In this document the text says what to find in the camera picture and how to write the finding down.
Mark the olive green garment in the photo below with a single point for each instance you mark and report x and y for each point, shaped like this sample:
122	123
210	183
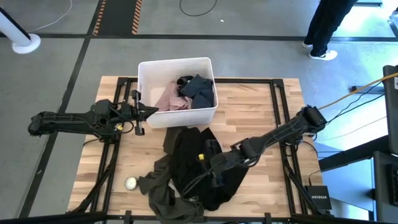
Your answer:
161	193

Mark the black slanted desk beam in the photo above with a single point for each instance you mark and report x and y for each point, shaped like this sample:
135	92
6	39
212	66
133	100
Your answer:
354	154

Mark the navy blue garment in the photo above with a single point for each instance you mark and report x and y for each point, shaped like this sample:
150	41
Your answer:
200	91

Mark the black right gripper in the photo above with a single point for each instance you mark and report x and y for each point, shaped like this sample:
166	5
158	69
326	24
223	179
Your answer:
217	165

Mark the white plastic bin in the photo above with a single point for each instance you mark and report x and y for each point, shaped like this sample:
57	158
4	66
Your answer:
155	74

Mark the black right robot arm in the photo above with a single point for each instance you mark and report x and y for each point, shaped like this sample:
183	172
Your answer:
280	132

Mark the person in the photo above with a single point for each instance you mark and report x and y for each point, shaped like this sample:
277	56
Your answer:
323	25

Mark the black Netgear network switch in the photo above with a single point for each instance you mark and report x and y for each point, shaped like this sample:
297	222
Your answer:
318	197

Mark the black metal table frame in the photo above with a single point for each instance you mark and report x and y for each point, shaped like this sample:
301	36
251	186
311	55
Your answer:
107	174

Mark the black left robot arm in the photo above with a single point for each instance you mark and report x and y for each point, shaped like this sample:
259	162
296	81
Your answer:
62	119

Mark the pink garment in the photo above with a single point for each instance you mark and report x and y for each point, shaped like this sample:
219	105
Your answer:
172	99

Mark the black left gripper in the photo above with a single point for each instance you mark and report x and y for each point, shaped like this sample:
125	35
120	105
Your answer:
138	126

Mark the black equipment rack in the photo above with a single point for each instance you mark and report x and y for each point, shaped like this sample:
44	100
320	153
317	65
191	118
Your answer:
385	186

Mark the white post with round base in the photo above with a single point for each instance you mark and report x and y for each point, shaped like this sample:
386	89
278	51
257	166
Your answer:
23	42

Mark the black Puma garment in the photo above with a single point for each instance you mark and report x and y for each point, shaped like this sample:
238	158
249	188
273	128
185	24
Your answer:
186	155

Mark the black equipment cabinet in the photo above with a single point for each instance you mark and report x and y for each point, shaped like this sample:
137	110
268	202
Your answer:
391	109

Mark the small round white disc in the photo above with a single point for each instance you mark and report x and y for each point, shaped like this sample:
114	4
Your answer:
131	183

